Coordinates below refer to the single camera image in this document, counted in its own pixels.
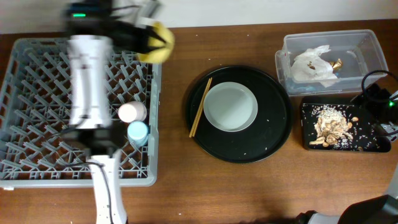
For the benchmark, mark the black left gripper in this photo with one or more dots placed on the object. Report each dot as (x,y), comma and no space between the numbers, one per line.
(144,38)

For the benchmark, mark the yellow plastic bowl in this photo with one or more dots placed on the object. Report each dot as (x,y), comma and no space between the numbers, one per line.
(158,45)

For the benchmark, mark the peanut shells and rice waste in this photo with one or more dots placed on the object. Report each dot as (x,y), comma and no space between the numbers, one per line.
(332,127)

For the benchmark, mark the gold foil wrapper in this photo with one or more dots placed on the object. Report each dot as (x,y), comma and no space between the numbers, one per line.
(336,65)

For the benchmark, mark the pink plastic cup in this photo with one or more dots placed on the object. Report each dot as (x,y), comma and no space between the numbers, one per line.
(132,111)

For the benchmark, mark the white paper napkin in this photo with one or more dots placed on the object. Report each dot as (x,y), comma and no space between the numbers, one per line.
(309,66)

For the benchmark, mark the light blue plastic cup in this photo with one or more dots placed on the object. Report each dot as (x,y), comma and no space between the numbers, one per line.
(137,133)

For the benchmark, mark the grey round plate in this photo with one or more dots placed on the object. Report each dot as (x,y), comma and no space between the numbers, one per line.
(230,107)

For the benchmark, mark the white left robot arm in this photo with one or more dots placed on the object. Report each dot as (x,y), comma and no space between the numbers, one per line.
(93,29)

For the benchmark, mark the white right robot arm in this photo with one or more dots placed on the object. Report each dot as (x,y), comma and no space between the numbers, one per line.
(368,123)

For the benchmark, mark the clear plastic waste bin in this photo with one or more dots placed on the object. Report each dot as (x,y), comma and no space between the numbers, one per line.
(359,50)

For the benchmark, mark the grey plastic dishwasher rack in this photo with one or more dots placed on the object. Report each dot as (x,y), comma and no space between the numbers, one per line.
(36,99)

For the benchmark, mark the black rectangular tray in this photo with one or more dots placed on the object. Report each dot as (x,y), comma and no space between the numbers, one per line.
(360,140)

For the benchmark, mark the wooden chopstick upper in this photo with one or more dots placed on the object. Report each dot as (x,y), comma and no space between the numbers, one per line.
(200,107)

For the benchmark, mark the wooden chopstick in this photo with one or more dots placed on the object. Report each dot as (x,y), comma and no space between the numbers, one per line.
(200,107)

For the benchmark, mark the wooden chopstick lower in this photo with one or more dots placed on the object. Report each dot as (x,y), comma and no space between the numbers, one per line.
(202,109)

